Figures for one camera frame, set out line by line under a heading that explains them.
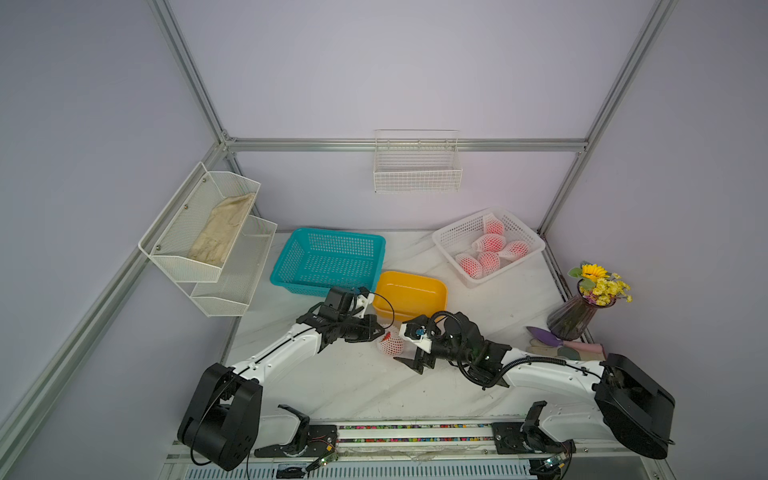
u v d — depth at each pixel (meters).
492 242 1.07
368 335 0.73
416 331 0.65
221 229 0.80
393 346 0.82
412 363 0.69
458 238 1.12
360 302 0.80
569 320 0.88
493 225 1.13
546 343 0.91
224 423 0.41
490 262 1.01
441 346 0.69
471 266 1.00
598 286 0.74
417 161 0.95
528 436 0.66
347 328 0.70
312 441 0.73
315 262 1.11
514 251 1.04
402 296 1.03
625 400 0.42
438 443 0.75
